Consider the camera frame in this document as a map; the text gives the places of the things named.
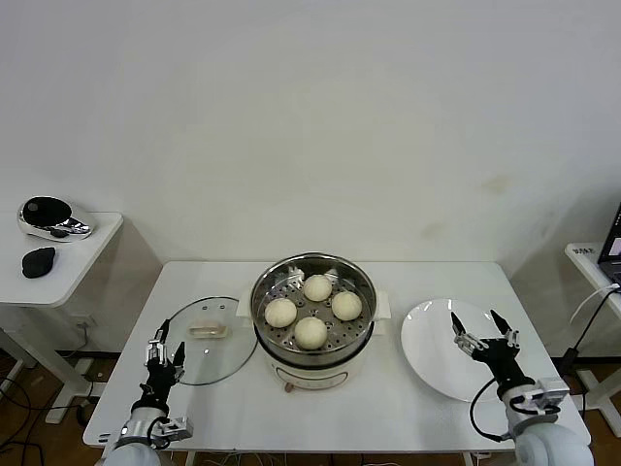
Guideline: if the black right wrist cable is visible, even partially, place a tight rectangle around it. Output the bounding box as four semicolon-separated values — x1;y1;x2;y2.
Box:
468;378;515;443

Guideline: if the white wire bundle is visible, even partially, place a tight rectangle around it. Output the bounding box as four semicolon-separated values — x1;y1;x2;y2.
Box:
201;450;292;466

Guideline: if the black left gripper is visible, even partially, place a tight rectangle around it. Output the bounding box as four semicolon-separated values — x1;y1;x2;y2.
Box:
145;319;186;404

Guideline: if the white steamed baozi bun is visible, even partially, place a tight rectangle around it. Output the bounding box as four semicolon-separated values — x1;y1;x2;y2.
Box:
294;316;328;350
331;290;364;322
303;273;334;303
264;297;298;328

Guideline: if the black lumpy object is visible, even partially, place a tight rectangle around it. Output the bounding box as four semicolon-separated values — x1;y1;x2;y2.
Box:
20;247;57;281

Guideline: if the round glass pot lid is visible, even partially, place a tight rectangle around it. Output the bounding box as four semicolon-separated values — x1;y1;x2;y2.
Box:
155;296;260;387

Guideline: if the black cable with adapter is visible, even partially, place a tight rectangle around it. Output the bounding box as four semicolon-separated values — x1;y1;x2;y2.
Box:
561;288;617;375

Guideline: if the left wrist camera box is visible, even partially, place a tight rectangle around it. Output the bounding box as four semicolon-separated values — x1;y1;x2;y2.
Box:
157;416;190;441

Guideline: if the chrome and black kitchen scale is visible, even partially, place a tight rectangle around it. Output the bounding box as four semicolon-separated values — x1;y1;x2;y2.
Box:
16;195;94;242

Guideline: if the white side table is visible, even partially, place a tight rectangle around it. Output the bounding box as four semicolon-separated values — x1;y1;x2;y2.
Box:
0;211;125;426

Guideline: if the white cable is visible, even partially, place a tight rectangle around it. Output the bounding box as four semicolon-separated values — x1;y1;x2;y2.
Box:
568;283;621;327

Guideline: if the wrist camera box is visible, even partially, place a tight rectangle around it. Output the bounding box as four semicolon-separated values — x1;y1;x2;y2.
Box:
531;377;570;414
157;416;190;441

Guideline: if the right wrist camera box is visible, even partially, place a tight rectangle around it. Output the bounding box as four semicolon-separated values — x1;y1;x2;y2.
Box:
531;377;570;414

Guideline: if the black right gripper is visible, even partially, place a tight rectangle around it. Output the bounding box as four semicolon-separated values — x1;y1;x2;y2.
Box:
450;310;533;389

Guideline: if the perforated steel steamer basket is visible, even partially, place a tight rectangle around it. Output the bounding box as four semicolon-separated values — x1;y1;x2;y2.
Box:
249;250;378;368

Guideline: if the white desk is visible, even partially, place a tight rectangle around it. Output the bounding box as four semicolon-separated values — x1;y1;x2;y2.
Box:
564;241;621;414

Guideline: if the white round plate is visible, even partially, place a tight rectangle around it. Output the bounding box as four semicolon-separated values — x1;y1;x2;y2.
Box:
400;297;520;403

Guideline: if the cream electric cooking pot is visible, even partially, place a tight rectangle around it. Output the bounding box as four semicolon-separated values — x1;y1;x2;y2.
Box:
236;285;393;393

